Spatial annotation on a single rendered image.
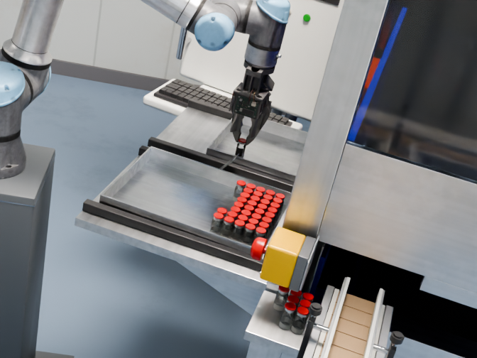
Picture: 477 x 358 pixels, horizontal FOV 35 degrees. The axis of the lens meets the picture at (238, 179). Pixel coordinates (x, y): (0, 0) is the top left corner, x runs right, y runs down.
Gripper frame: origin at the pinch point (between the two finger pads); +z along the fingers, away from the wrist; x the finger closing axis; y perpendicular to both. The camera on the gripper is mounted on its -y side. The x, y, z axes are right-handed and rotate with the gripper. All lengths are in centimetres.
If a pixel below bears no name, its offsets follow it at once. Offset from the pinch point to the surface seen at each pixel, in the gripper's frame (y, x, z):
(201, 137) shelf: -4.3, -11.2, 5.7
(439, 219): 47, 44, -20
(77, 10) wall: -203, -142, 57
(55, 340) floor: -10, -46, 94
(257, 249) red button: 55, 17, -7
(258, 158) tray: -2.2, 4.5, 5.3
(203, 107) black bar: -19.2, -16.2, 4.6
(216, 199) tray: 23.0, 1.6, 5.4
